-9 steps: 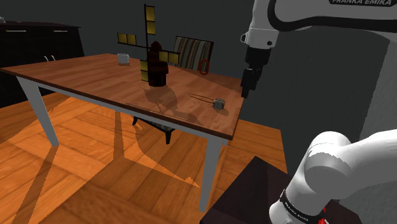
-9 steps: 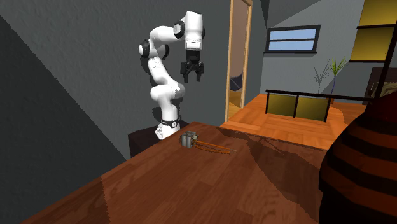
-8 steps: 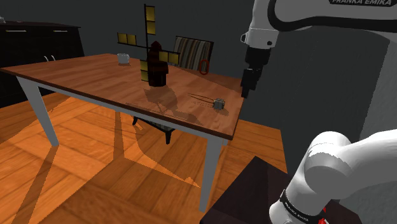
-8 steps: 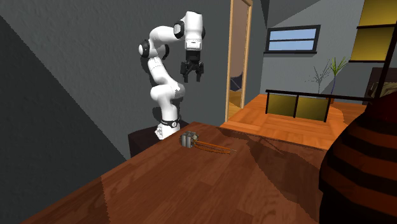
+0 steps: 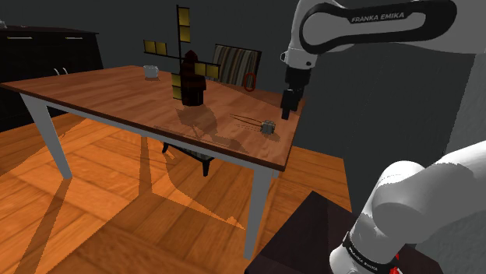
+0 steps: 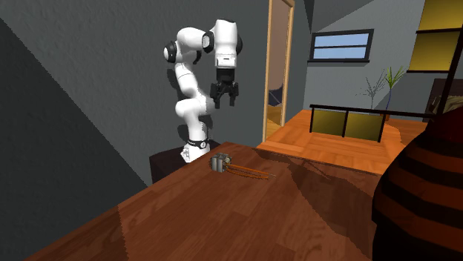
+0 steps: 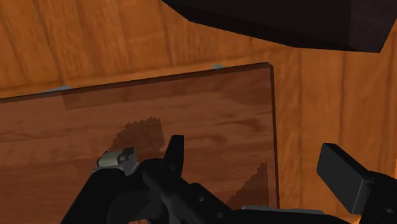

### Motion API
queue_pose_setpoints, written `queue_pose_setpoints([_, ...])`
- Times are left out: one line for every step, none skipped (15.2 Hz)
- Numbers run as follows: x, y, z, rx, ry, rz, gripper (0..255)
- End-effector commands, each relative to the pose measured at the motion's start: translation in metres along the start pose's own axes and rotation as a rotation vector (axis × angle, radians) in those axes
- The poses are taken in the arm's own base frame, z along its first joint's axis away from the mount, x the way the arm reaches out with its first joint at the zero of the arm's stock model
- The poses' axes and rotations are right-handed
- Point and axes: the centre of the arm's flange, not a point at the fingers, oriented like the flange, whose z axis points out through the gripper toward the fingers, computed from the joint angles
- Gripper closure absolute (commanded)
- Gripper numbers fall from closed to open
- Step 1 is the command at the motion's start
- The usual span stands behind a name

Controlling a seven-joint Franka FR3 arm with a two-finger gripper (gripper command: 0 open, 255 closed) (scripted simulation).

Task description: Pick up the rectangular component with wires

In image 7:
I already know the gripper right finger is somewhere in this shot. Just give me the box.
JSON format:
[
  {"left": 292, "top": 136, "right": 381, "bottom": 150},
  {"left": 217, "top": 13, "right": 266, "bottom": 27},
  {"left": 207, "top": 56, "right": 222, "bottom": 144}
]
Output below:
[{"left": 316, "top": 143, "right": 397, "bottom": 224}]

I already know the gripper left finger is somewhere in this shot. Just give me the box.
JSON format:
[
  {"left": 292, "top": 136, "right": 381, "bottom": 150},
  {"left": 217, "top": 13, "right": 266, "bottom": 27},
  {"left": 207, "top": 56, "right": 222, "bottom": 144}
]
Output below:
[{"left": 60, "top": 134, "right": 237, "bottom": 224}]

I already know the small grey angular object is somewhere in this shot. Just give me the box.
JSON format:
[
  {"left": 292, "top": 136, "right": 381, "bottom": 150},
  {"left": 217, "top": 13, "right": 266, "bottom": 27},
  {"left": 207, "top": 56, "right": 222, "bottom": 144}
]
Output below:
[{"left": 91, "top": 146, "right": 141, "bottom": 176}]

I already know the brown wooden table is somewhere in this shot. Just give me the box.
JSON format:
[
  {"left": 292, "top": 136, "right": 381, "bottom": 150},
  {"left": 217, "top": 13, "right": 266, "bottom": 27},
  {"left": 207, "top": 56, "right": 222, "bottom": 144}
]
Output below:
[{"left": 0, "top": 62, "right": 281, "bottom": 224}]

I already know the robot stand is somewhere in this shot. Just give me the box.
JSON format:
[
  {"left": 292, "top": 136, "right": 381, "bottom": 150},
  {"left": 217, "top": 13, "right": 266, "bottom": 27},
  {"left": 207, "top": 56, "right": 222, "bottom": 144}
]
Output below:
[{"left": 160, "top": 0, "right": 397, "bottom": 53}]

